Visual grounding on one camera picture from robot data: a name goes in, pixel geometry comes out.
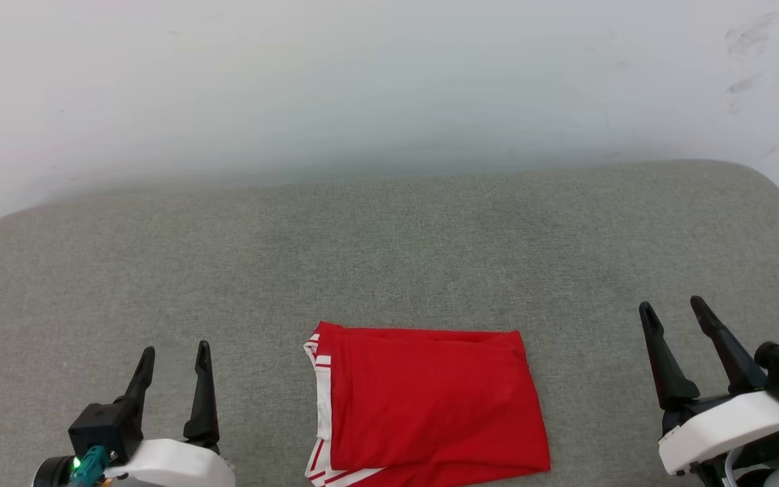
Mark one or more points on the red basketball jersey number 23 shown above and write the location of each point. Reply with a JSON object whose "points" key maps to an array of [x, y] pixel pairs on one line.
{"points": [[430, 406]]}

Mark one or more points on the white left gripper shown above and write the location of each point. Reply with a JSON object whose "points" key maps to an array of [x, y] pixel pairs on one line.
{"points": [[173, 467]]}

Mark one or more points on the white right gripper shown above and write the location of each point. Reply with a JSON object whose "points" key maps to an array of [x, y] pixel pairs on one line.
{"points": [[727, 426]]}

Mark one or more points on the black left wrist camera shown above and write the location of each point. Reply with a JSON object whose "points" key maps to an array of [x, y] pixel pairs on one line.
{"points": [[105, 426]]}

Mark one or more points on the teal left camera connector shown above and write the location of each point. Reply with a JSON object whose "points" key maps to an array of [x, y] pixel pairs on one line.
{"points": [[88, 468]]}

